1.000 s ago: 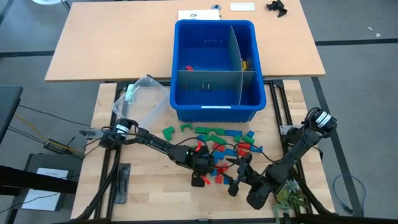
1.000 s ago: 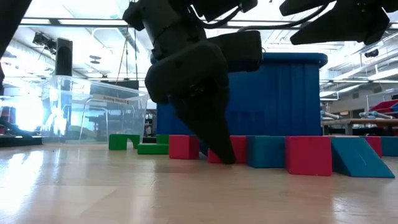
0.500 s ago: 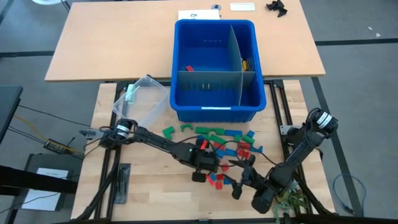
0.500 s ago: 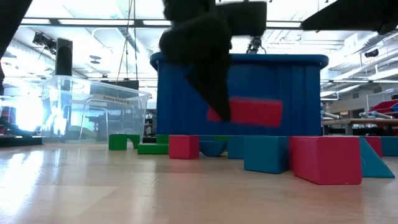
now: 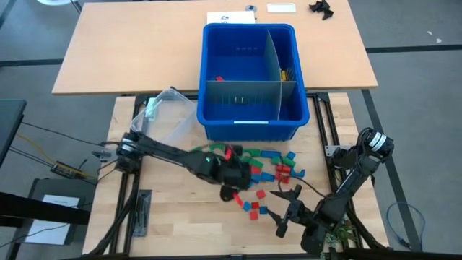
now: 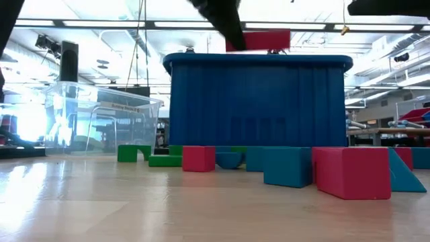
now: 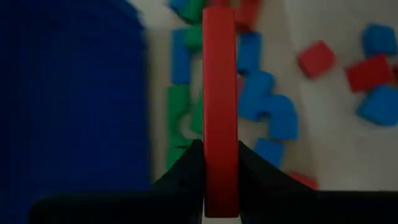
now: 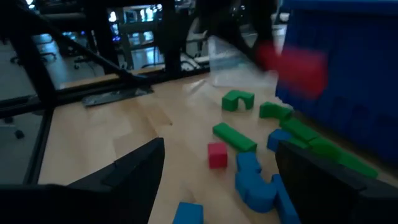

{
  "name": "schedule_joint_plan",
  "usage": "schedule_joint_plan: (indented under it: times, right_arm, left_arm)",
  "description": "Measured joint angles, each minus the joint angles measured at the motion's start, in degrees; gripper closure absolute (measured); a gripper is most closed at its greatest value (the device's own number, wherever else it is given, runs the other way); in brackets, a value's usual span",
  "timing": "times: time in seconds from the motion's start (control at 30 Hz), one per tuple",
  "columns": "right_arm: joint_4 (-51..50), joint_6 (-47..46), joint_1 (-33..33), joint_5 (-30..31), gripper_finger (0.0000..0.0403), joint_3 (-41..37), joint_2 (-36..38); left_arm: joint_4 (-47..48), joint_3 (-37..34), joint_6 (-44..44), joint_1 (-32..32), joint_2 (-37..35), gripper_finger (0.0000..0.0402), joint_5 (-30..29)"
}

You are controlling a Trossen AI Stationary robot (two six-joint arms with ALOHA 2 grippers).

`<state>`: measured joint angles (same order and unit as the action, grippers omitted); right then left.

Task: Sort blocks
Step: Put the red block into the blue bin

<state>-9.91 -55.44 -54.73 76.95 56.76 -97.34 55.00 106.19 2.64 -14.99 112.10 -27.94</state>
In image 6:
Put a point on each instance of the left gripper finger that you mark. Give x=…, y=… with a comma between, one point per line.
x=225, y=17

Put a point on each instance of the red rectangular block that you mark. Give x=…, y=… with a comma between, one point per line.
x=268, y=40

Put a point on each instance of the red cube block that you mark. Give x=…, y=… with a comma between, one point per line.
x=198, y=158
x=352, y=173

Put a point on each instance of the green long block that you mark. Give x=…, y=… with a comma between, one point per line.
x=164, y=161

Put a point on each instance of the clear plastic container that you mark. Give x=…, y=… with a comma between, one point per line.
x=100, y=127

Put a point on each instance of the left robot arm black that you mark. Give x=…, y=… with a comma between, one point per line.
x=6, y=13

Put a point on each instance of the pale blue robot arm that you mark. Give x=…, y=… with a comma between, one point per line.
x=406, y=124
x=356, y=124

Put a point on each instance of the black round device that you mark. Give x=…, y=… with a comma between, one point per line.
x=189, y=49

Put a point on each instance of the yellow hanging tag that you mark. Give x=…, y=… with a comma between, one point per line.
x=345, y=30

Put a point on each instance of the small black ceiling device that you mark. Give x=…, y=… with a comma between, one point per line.
x=401, y=57

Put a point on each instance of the blue plastic bin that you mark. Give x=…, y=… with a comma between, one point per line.
x=255, y=101

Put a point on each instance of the white metal rack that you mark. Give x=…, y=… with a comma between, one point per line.
x=403, y=104

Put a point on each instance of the red storage bin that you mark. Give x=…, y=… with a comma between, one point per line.
x=416, y=115

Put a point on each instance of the wooden workbench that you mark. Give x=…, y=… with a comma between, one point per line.
x=389, y=131

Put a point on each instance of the dark round ceiling fixture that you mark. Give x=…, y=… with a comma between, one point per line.
x=102, y=62

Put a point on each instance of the white container label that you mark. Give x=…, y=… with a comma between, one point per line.
x=121, y=107

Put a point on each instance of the black spotlight cluster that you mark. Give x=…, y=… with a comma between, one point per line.
x=47, y=43

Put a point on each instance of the black camera device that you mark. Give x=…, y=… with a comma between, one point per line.
x=273, y=52

